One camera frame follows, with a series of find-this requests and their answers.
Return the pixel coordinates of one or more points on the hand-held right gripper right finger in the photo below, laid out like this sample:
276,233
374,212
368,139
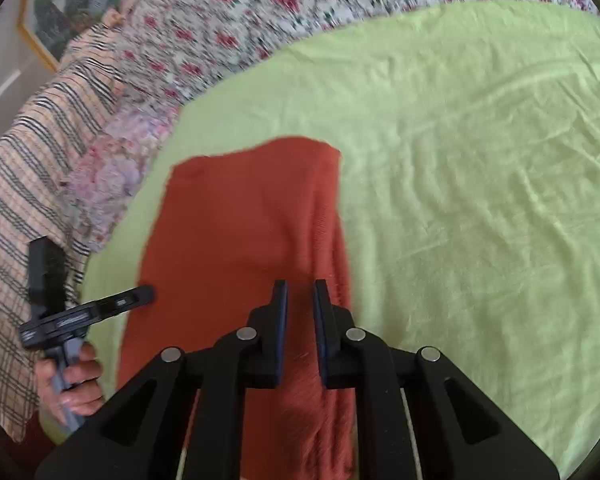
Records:
321,332

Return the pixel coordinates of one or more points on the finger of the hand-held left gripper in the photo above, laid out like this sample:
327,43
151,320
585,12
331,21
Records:
125,300

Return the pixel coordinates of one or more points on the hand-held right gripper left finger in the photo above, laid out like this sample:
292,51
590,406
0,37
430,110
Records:
280,332

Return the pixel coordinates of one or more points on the orange knit sweater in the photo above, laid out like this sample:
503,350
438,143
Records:
230,235

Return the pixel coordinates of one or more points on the person's left hand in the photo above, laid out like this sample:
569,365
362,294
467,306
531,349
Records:
87,375

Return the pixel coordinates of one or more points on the plaid blanket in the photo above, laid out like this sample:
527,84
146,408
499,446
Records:
20,185

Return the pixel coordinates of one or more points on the pastel floral cloth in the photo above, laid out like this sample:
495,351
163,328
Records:
115,180

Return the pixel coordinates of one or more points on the light green bed sheet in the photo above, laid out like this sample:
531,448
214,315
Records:
455,210

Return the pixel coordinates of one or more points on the framed landscape picture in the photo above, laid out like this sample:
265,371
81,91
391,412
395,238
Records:
70,5

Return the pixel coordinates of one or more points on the rose print floral quilt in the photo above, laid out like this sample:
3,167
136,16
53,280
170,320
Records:
280,0

